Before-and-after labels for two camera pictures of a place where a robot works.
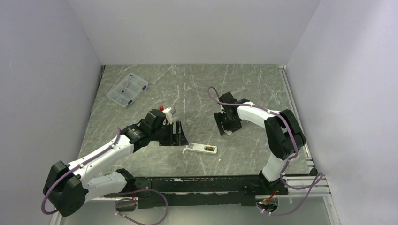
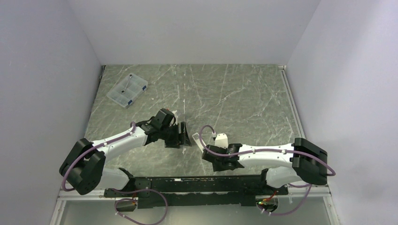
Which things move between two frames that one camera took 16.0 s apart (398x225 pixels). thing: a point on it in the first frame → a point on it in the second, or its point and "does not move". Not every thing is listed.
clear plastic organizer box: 128,90 does not move
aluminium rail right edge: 295,105 does not move
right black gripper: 219,118 → 217,167
